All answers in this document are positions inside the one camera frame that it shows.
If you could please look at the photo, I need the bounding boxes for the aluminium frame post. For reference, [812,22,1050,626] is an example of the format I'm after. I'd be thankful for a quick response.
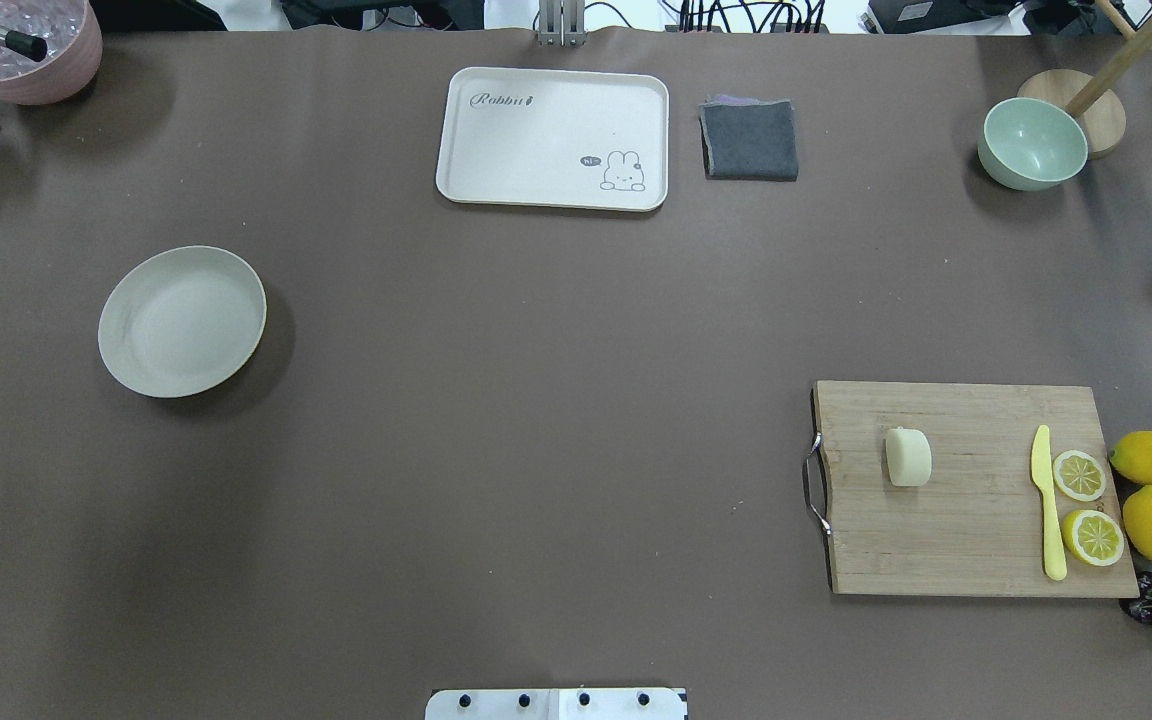
[536,0,588,47]

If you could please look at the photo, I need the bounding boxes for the lemon half slice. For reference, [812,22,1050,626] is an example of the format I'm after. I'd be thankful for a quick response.
[1061,509,1126,568]
[1052,450,1111,502]

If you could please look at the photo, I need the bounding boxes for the grey folded cloth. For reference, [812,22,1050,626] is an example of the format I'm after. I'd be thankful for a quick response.
[699,96,799,182]

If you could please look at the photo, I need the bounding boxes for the beige round plate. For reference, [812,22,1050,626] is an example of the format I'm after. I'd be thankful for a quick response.
[99,245,268,397]

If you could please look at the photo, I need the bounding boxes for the white rabbit tray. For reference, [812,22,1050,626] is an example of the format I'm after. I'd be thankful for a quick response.
[435,67,669,211]

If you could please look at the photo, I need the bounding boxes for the lower lemon half slice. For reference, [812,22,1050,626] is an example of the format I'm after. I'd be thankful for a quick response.
[1061,509,1126,568]

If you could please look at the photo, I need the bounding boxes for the dark grapes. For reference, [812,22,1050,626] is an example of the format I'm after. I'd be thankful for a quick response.
[1119,570,1152,626]

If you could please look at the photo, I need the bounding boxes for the mint green bowl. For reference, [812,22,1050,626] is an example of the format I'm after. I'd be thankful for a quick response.
[975,97,1091,192]

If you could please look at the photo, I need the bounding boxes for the wooden cup rack stand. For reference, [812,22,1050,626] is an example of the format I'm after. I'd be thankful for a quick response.
[1018,1,1152,159]

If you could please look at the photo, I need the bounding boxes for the upper lemon half slice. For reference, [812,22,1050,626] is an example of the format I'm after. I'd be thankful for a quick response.
[1052,450,1111,502]

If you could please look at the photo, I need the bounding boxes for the wooden cutting board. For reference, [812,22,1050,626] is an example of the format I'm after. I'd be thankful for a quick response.
[808,381,1137,598]

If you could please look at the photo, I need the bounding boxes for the pink bowl with ice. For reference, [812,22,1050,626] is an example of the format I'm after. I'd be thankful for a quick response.
[0,1,103,105]

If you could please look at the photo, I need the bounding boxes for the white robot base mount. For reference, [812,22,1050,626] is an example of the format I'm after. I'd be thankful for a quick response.
[424,685,689,719]

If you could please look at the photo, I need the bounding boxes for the yellow plastic knife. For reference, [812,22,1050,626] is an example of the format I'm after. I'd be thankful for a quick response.
[1029,424,1068,582]

